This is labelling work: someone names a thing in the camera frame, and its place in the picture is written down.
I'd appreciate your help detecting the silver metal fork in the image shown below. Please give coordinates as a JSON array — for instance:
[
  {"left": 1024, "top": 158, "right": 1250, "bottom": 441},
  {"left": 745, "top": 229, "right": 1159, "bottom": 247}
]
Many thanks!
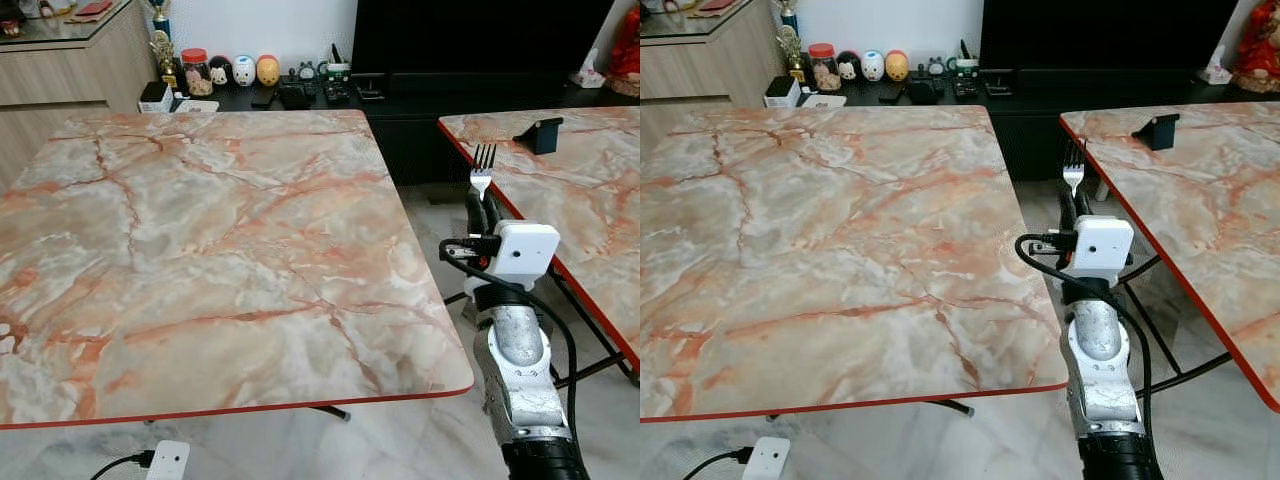
[
  {"left": 1062, "top": 138, "right": 1088, "bottom": 196},
  {"left": 470, "top": 143, "right": 498, "bottom": 201}
]

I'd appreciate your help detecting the black wedge-shaped stand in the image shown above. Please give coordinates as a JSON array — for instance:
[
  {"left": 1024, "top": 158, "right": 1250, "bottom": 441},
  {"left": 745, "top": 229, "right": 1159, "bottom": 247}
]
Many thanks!
[
  {"left": 513, "top": 117, "right": 564, "bottom": 155},
  {"left": 1132, "top": 113, "right": 1181, "bottom": 151}
]

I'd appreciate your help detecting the small pink white ornament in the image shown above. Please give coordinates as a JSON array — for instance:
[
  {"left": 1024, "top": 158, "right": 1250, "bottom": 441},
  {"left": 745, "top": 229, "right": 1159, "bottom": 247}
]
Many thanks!
[
  {"left": 1198, "top": 44, "right": 1234, "bottom": 86},
  {"left": 570, "top": 48, "right": 608, "bottom": 90}
]

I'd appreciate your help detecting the black flat television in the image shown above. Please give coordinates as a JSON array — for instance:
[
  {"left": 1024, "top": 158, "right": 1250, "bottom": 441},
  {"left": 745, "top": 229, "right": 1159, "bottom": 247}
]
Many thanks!
[
  {"left": 350, "top": 0, "right": 616, "bottom": 79},
  {"left": 979, "top": 0, "right": 1241, "bottom": 73}
]

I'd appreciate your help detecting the green and white gadget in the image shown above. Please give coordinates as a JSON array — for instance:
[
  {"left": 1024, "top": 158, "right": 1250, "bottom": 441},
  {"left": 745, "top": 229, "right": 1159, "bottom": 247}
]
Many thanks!
[
  {"left": 948, "top": 39, "right": 981, "bottom": 77},
  {"left": 320, "top": 44, "right": 353, "bottom": 82}
]

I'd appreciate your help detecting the red figurine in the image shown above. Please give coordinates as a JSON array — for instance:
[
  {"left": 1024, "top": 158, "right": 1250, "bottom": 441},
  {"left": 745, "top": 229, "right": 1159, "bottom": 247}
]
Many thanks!
[
  {"left": 604, "top": 5, "right": 641, "bottom": 99},
  {"left": 1231, "top": 0, "right": 1280, "bottom": 95}
]

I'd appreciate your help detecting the light wooden cabinet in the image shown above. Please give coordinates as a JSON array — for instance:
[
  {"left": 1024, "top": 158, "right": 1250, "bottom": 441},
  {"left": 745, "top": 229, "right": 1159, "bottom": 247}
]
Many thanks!
[
  {"left": 0, "top": 0, "right": 161, "bottom": 193},
  {"left": 640, "top": 0, "right": 791, "bottom": 103}
]

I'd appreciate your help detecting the red-lidded snack jar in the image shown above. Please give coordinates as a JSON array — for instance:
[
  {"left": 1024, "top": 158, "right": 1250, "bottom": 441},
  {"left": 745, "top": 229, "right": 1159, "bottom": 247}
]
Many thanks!
[
  {"left": 180, "top": 48, "right": 214, "bottom": 97},
  {"left": 808, "top": 43, "right": 841, "bottom": 93}
]

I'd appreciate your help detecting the gold trophy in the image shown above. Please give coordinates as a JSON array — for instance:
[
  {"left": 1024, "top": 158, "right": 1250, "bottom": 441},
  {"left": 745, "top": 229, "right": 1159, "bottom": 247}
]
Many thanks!
[
  {"left": 777, "top": 0, "right": 807, "bottom": 83},
  {"left": 147, "top": 0, "right": 182, "bottom": 91}
]

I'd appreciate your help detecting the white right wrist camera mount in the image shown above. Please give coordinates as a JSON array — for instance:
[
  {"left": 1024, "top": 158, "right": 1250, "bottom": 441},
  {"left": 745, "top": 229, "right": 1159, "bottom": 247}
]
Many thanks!
[
  {"left": 1071, "top": 215, "right": 1136, "bottom": 282},
  {"left": 492, "top": 222, "right": 562, "bottom": 291}
]

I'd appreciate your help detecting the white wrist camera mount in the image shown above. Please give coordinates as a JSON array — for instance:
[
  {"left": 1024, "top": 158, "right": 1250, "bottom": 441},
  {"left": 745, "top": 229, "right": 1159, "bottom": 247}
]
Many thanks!
[
  {"left": 1071, "top": 215, "right": 1136, "bottom": 282},
  {"left": 742, "top": 437, "right": 791, "bottom": 480},
  {"left": 145, "top": 440, "right": 191, "bottom": 480},
  {"left": 492, "top": 222, "right": 562, "bottom": 291}
]

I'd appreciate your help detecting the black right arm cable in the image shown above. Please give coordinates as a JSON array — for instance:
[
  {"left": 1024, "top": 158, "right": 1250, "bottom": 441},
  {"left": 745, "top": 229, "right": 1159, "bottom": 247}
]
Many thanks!
[
  {"left": 439, "top": 237, "right": 581, "bottom": 441},
  {"left": 1015, "top": 232, "right": 1156, "bottom": 441}
]

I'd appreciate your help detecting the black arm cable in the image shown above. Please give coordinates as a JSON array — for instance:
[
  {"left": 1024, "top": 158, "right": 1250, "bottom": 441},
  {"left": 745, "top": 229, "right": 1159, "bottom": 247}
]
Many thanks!
[
  {"left": 683, "top": 449, "right": 752, "bottom": 480},
  {"left": 1015, "top": 232, "right": 1156, "bottom": 441},
  {"left": 89, "top": 451, "right": 156, "bottom": 480},
  {"left": 439, "top": 237, "right": 581, "bottom": 441}
]

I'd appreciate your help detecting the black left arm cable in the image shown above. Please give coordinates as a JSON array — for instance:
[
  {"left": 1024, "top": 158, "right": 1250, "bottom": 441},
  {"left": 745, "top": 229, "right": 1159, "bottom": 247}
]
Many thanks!
[
  {"left": 683, "top": 449, "right": 752, "bottom": 480},
  {"left": 89, "top": 451, "right": 156, "bottom": 480}
]

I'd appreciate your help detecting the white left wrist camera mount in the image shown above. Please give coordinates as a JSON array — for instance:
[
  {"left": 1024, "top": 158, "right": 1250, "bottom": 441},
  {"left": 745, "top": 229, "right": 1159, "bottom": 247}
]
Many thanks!
[
  {"left": 742, "top": 437, "right": 791, "bottom": 480},
  {"left": 145, "top": 440, "right": 191, "bottom": 480}
]

